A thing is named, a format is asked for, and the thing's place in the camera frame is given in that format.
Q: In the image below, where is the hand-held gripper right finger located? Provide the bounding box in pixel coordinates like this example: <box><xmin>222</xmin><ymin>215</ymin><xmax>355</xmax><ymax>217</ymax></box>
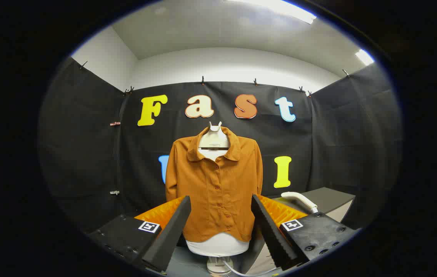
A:
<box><xmin>251</xmin><ymin>194</ymin><xmax>360</xmax><ymax>271</ymax></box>

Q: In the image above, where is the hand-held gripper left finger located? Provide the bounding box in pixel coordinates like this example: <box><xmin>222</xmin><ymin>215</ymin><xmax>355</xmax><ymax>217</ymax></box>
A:
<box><xmin>88</xmin><ymin>195</ymin><xmax>192</xmax><ymax>274</ymax></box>

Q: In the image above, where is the white garment steamer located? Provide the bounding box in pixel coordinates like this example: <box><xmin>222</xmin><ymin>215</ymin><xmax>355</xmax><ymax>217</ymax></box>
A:
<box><xmin>281</xmin><ymin>192</ymin><xmax>319</xmax><ymax>214</ymax></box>

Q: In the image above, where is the orange button-up shirt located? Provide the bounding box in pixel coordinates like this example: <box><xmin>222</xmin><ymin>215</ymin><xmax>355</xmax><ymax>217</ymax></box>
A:
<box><xmin>165</xmin><ymin>126</ymin><xmax>264</xmax><ymax>243</ymax></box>

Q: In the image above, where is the beige clothes hanger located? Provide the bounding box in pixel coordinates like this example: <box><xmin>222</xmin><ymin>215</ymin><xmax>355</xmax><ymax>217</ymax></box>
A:
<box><xmin>198</xmin><ymin>122</ymin><xmax>230</xmax><ymax>151</ymax></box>

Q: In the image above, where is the white mannequin torso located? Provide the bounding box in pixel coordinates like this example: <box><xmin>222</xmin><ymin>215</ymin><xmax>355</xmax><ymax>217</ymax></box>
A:
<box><xmin>185</xmin><ymin>149</ymin><xmax>250</xmax><ymax>257</ymax></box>

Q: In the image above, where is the white mannequin stand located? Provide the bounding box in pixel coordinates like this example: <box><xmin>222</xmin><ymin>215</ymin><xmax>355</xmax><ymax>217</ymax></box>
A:
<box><xmin>207</xmin><ymin>256</ymin><xmax>233</xmax><ymax>275</ymax></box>

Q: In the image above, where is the grey side table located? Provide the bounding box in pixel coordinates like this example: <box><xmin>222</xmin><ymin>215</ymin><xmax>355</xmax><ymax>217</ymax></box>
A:
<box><xmin>272</xmin><ymin>187</ymin><xmax>356</xmax><ymax>224</ymax></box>

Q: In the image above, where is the black backdrop cloth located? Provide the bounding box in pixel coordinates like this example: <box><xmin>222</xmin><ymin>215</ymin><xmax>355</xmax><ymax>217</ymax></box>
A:
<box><xmin>38</xmin><ymin>57</ymin><xmax>403</xmax><ymax>235</ymax></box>

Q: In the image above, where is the small ceiling light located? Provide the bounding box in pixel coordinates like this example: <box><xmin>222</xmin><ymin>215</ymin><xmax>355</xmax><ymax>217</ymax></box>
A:
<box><xmin>355</xmin><ymin>49</ymin><xmax>375</xmax><ymax>66</ymax></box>

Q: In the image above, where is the long ceiling light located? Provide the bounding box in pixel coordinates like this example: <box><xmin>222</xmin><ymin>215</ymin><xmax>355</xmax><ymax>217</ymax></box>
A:
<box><xmin>226</xmin><ymin>0</ymin><xmax>317</xmax><ymax>25</ymax></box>

